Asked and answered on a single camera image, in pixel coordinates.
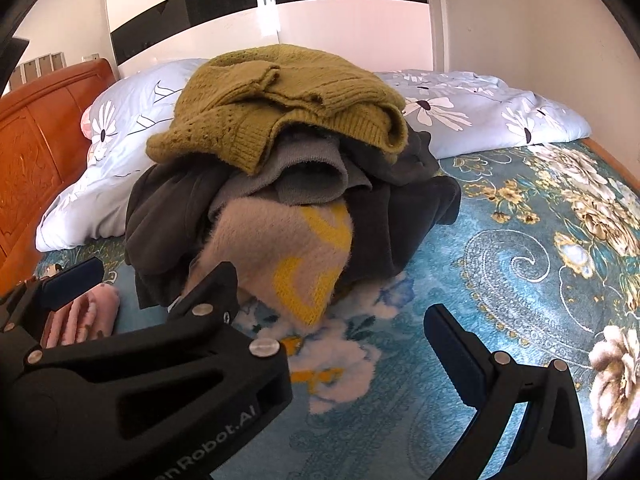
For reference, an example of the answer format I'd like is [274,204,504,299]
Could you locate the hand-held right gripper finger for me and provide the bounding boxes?
[423,304,592,480]

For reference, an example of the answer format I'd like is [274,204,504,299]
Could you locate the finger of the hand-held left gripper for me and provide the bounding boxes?
[27,261,294,442]
[0,257,105,366]

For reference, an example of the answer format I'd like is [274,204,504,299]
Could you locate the olive knit sweater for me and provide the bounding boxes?
[146,44,410,176]

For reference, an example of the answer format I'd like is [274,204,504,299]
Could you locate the pink fuzzy cloth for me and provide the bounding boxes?
[40,284,121,350]

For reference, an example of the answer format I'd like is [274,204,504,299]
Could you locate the beige fuzzy sweater yellow pattern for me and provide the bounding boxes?
[187,200,356,328]

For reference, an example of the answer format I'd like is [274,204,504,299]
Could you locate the teal floral blanket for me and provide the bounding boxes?
[30,137,640,480]

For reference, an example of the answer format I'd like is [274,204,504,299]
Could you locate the orange wooden headboard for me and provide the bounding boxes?
[0,57,118,297]

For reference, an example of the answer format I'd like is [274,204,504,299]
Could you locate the dark grey fleece garment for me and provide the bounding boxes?
[124,125,462,311]

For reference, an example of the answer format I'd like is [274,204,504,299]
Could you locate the light blue floral pillow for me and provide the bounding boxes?
[36,57,211,253]

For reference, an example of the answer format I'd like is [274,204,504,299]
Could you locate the grey sweater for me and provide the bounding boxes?
[207,135,381,211]

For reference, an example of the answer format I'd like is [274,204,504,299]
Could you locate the pale grey panels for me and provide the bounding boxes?
[10,51,67,92]

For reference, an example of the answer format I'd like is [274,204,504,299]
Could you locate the light blue floral quilt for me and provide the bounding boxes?
[374,69,592,161]

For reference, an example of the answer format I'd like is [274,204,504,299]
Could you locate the white wardrobe with black stripe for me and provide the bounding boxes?
[102,0,436,81]

